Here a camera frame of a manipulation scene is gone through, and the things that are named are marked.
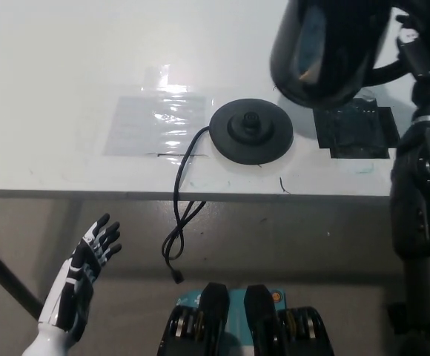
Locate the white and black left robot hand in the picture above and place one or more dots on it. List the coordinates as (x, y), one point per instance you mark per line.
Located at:
(65, 289)

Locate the black electric kettle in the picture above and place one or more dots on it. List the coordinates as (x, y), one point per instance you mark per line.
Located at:
(330, 37)

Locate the black and teal robot torso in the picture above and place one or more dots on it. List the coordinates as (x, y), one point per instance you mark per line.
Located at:
(215, 315)

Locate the black round kettle base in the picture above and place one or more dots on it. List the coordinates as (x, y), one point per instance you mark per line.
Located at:
(268, 142)

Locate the black table leg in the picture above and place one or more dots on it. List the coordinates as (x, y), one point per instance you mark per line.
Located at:
(7, 276)

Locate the black tape patch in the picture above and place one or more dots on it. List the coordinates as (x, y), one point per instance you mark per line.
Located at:
(356, 130)

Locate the clear plastic covered paper sheet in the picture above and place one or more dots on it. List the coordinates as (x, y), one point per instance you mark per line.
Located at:
(137, 126)

